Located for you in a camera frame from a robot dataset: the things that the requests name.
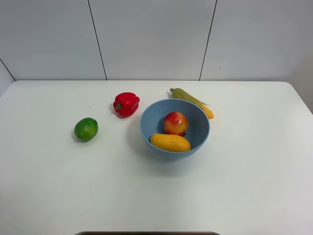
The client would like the blue plastic bowl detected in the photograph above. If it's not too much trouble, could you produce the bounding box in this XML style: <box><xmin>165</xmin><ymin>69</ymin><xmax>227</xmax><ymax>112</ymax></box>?
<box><xmin>139</xmin><ymin>98</ymin><xmax>210</xmax><ymax>160</ymax></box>

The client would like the corn cob with husk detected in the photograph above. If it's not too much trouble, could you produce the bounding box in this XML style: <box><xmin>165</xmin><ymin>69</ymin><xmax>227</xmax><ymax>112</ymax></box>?
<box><xmin>170</xmin><ymin>88</ymin><xmax>215</xmax><ymax>119</ymax></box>

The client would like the green lime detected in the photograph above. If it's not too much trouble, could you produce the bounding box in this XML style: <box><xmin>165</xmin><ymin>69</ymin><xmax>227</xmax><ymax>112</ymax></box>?
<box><xmin>74</xmin><ymin>117</ymin><xmax>98</xmax><ymax>142</ymax></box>

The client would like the red bell pepper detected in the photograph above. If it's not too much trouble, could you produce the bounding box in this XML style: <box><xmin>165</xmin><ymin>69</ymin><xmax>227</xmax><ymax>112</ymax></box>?
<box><xmin>113</xmin><ymin>92</ymin><xmax>140</xmax><ymax>118</ymax></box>

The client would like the red pomegranate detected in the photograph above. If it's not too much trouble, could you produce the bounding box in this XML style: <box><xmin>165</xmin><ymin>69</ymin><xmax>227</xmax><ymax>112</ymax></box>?
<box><xmin>163</xmin><ymin>112</ymin><xmax>189</xmax><ymax>137</ymax></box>

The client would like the yellow mango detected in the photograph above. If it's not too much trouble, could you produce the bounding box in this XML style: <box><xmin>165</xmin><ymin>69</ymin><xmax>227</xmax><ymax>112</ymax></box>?
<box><xmin>150</xmin><ymin>134</ymin><xmax>191</xmax><ymax>152</ymax></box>

